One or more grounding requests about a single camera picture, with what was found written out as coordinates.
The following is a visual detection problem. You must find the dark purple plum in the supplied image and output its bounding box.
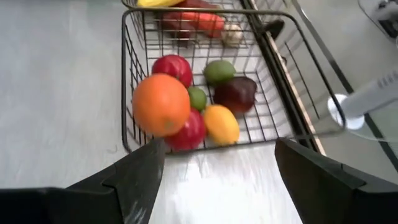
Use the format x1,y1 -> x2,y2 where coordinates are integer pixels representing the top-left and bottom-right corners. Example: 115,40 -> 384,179
213,76 -> 258,114

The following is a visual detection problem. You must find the orange fruit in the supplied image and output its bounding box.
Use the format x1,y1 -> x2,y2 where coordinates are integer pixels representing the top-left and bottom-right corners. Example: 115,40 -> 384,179
131,73 -> 192,138

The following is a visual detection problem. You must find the red tomato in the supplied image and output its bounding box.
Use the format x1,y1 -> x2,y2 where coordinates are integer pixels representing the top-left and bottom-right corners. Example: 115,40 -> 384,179
164,108 -> 208,152

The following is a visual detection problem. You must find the red apple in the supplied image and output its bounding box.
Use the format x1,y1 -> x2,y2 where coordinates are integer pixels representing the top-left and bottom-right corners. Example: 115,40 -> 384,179
151,54 -> 193,89

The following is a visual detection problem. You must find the green lime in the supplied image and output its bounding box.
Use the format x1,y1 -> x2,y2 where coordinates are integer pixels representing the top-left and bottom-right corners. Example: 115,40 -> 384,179
187,86 -> 208,112
203,59 -> 237,85

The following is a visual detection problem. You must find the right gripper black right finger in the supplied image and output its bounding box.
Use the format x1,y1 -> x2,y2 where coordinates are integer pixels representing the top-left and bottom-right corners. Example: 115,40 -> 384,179
274,137 -> 398,224

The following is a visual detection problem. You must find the orange-yellow lemon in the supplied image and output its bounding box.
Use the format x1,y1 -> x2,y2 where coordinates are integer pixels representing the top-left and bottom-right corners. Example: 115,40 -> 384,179
202,104 -> 241,147

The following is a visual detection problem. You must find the white floor cable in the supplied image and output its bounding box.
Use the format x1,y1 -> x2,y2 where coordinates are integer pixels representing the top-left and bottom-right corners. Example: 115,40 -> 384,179
349,129 -> 398,144

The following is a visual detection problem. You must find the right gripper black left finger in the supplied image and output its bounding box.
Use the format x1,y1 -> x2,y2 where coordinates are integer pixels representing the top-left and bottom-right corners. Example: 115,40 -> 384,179
67,138 -> 166,224

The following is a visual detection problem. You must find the dark red chili pepper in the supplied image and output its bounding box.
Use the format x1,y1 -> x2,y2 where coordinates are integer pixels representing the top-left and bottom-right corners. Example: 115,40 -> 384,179
177,0 -> 220,10

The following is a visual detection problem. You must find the large black wire basket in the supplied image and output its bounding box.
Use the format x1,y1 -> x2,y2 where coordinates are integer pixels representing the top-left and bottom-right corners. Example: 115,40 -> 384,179
121,7 -> 348,155

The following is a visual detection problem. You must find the small black wire basket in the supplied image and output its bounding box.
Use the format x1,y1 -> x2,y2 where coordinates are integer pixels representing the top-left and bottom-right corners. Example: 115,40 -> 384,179
120,0 -> 249,49

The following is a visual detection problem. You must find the yellow banana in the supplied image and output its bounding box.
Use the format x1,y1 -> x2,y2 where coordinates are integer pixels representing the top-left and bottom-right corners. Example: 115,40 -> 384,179
136,0 -> 185,8

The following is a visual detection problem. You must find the beige garlic bulb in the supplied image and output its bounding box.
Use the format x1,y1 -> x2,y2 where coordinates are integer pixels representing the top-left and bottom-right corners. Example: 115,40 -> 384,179
221,24 -> 244,48

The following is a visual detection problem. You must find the white tower fan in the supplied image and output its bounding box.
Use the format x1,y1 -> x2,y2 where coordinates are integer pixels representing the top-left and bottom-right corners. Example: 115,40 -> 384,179
326,70 -> 398,131

